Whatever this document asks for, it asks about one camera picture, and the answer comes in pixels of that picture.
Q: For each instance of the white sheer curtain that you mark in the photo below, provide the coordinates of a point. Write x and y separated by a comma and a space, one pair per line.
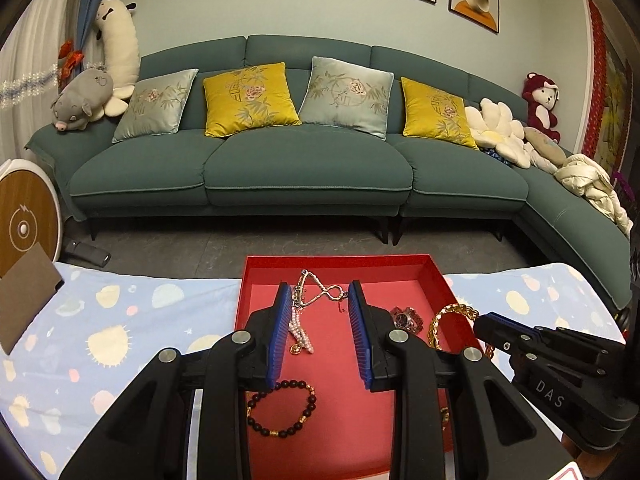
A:
29, 71

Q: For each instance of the yellow embroidered cushion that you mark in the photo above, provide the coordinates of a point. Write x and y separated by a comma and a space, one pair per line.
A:
431, 113
250, 98

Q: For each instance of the red gold wall hanging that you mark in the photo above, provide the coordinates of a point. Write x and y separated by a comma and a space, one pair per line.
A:
611, 91

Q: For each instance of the light blue patterned tablecloth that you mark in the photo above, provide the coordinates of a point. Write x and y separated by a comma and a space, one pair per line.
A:
100, 329

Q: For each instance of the grey-green embroidered left cushion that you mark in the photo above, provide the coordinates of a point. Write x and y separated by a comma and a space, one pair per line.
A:
156, 106

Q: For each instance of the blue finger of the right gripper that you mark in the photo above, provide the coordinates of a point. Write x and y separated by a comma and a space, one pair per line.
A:
494, 326

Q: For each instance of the white long cow plush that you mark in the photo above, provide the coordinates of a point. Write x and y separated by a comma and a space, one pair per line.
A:
120, 44

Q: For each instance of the red shallow tray box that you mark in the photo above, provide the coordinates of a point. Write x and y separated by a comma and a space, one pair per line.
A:
350, 434

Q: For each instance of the round wooden white device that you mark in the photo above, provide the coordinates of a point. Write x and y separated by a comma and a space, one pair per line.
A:
30, 213

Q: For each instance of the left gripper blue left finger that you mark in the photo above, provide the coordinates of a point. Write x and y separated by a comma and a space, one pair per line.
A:
279, 319

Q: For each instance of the teal green sectional sofa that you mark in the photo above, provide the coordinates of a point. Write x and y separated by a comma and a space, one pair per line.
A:
318, 170

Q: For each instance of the grey pig plush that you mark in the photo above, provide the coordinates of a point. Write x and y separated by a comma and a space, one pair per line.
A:
82, 100

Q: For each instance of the yellow embroidered right cushion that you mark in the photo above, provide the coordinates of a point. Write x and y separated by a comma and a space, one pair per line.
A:
431, 113

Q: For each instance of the grey-green embroidered cushion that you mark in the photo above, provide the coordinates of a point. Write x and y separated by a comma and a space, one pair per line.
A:
347, 95
156, 106

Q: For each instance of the brown cardboard card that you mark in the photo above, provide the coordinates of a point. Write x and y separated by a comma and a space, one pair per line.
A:
25, 289

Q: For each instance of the red orange tassel ornament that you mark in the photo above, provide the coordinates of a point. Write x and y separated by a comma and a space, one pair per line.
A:
68, 59

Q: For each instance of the red monkey plush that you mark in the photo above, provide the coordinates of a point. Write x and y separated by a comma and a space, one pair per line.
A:
541, 94

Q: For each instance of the grey-green embroidered centre cushion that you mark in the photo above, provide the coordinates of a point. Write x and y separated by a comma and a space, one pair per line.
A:
347, 95

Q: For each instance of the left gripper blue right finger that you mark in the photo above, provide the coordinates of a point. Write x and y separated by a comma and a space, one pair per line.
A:
358, 311

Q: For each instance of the dark red bead cluster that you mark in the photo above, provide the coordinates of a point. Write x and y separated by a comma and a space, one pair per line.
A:
407, 319

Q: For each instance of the cream flower shaped cushion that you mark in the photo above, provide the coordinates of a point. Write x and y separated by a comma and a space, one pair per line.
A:
492, 125

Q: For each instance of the cream crumpled blanket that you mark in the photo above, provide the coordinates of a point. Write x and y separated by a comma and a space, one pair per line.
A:
585, 178

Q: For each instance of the yellow embroidered left cushion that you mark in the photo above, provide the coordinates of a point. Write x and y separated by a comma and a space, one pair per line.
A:
250, 98

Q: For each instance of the beige oval plush pillow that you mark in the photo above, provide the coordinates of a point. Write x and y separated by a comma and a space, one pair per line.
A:
545, 146

